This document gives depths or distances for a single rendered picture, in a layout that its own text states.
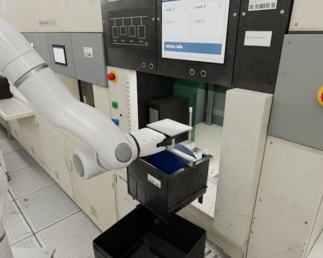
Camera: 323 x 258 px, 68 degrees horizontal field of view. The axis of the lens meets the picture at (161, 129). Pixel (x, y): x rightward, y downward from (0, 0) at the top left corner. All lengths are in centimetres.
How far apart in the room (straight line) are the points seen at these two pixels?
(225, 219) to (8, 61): 80
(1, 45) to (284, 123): 71
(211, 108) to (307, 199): 126
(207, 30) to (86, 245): 183
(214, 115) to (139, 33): 111
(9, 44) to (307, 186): 82
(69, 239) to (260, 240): 165
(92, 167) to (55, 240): 172
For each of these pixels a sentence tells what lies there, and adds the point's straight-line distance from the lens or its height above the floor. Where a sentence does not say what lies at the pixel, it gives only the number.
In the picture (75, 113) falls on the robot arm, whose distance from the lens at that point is 59.
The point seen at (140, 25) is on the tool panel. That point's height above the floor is 159.
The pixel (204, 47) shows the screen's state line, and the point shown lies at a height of 151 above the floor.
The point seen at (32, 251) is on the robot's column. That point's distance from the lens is 118.
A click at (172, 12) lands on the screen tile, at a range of 95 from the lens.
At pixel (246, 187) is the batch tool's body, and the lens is 82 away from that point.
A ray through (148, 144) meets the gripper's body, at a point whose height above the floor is 126.
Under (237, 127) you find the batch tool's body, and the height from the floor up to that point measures 129.
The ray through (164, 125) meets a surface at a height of 127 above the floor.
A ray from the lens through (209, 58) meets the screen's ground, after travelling 84.
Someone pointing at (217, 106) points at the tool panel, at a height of 102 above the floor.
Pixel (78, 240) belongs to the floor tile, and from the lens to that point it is 225.
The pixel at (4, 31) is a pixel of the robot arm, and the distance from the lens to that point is 64.
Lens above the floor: 156
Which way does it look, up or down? 22 degrees down
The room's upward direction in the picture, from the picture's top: straight up
